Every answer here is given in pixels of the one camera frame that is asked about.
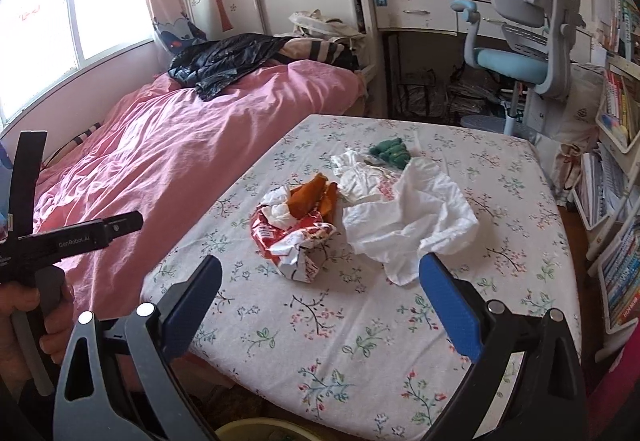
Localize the black jacket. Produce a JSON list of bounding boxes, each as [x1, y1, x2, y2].
[[167, 33, 302, 102]]

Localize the patterned paper bag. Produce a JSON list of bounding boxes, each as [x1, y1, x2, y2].
[[552, 143, 584, 202]]

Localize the orange peel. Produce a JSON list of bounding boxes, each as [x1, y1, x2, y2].
[[320, 183, 341, 225]]

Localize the green plush toy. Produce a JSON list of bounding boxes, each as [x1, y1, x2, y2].
[[369, 137, 412, 170]]

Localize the white cloth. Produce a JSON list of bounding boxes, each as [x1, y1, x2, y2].
[[344, 157, 480, 286]]

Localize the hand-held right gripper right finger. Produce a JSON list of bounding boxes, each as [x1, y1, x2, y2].
[[419, 252, 587, 441]]

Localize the white desk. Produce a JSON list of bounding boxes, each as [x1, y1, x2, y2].
[[371, 0, 610, 68]]

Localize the yellow plastic bin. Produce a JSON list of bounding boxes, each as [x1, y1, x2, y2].
[[215, 416, 314, 441]]

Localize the black wire basket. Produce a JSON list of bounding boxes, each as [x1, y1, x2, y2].
[[395, 71, 452, 122]]

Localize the red and white paper wrapper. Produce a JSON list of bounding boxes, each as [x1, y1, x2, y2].
[[250, 201, 347, 285]]

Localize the white tissue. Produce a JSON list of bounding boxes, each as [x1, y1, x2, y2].
[[262, 186, 302, 230]]

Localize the pink blanket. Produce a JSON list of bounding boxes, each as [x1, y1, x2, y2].
[[30, 58, 370, 394]]

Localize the small white patterned garment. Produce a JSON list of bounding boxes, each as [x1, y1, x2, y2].
[[331, 148, 402, 204]]

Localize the striped pillow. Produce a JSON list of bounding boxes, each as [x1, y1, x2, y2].
[[44, 121, 104, 168], [279, 36, 362, 70]]

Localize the orange cloth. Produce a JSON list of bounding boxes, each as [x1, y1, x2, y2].
[[290, 173, 329, 218]]

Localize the person's left hand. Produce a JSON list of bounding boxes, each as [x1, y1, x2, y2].
[[0, 281, 76, 402]]

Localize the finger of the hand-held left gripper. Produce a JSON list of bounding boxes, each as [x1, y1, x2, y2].
[[100, 211, 144, 247]]

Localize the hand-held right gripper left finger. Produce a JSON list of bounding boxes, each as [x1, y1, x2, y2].
[[52, 255, 223, 441]]

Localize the grey and blue desk chair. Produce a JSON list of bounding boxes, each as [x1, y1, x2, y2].
[[450, 0, 587, 142]]

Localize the white bookshelf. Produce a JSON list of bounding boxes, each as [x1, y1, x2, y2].
[[570, 0, 640, 364]]

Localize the rows of colourful books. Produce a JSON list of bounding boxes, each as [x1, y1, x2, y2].
[[575, 0, 640, 337]]

